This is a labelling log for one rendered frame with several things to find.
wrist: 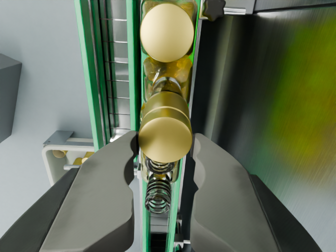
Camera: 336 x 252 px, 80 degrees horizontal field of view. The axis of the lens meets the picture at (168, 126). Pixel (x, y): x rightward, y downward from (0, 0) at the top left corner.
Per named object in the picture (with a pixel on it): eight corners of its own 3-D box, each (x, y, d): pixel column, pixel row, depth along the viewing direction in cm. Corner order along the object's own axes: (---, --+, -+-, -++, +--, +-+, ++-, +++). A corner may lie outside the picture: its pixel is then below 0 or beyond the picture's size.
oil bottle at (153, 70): (181, 72, 41) (191, 116, 23) (153, 70, 41) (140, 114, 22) (183, 42, 39) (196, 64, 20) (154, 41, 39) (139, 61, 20)
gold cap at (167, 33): (190, 51, 17) (197, 61, 13) (149, 56, 17) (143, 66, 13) (188, 2, 15) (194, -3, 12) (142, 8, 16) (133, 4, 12)
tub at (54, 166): (129, 176, 71) (124, 195, 63) (65, 173, 71) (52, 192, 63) (127, 134, 63) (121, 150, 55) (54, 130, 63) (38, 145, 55)
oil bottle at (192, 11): (182, 41, 39) (194, 63, 20) (153, 39, 39) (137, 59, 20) (185, 7, 36) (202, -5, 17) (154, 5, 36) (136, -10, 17)
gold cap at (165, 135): (186, 132, 17) (191, 166, 13) (144, 130, 17) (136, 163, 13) (190, 92, 15) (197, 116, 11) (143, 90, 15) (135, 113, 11)
